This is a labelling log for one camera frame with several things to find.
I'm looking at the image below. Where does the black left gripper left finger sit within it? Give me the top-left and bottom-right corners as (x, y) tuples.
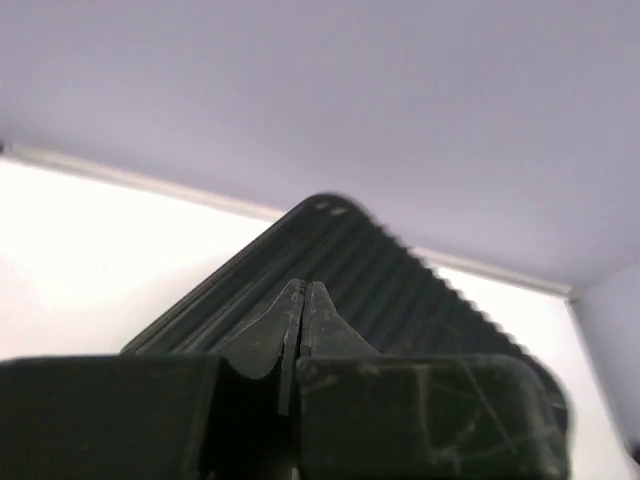
(1, 280), (305, 479)

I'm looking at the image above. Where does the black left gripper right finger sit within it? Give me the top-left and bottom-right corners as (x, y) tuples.
(295, 282), (568, 479)

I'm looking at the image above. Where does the black ribbed hard suitcase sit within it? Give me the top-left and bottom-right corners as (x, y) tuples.
(123, 201), (570, 432)

